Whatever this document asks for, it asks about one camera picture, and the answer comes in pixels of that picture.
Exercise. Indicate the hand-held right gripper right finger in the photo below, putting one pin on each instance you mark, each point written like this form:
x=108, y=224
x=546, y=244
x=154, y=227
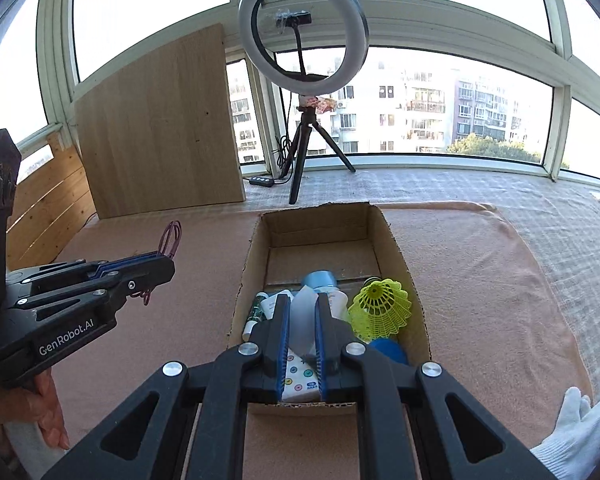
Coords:
x=321, y=355

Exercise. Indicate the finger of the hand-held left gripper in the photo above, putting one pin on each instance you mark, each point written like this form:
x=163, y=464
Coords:
x=140, y=280
x=60, y=269

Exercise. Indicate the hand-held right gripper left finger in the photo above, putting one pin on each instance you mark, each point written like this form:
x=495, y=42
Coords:
x=281, y=355

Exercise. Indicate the white patterned tissue pack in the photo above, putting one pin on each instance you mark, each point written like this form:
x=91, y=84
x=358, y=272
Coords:
x=302, y=380

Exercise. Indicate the small translucent white cap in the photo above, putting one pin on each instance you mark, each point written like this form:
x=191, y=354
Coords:
x=304, y=320

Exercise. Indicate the small green patterned tube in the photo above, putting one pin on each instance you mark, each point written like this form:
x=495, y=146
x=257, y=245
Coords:
x=255, y=315

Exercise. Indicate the blue round case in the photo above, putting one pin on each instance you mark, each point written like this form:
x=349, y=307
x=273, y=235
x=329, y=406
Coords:
x=387, y=350

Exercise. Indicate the yellow plastic shuttlecock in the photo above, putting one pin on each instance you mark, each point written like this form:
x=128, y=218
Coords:
x=380, y=310

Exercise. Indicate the silver bottle with blue cap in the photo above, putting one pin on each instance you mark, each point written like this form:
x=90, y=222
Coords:
x=320, y=280

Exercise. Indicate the cardboard box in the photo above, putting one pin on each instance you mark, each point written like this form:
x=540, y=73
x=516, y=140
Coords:
x=315, y=225

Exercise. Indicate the person's left hand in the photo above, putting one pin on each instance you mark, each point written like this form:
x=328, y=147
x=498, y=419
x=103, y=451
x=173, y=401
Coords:
x=45, y=405

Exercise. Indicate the wooden slat board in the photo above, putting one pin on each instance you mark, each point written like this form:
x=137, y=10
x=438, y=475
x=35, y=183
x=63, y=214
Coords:
x=45, y=205

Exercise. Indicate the light wooden board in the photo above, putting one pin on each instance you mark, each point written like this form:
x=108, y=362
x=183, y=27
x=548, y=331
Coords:
x=160, y=130

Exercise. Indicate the black tripod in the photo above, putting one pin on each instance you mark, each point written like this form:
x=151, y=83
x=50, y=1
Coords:
x=297, y=170

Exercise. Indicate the red and white tape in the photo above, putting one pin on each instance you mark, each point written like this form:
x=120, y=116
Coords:
x=320, y=104

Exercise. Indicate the white knit glove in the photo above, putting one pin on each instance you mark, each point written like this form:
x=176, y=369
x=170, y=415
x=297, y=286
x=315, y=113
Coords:
x=575, y=435

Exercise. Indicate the apartment buildings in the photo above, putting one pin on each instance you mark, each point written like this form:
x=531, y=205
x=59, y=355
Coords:
x=430, y=110

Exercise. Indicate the checked white sheet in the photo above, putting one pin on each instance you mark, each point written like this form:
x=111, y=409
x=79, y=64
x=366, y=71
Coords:
x=555, y=220

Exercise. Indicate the white window frame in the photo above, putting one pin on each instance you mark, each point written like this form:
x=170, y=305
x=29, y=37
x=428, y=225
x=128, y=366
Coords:
x=430, y=35

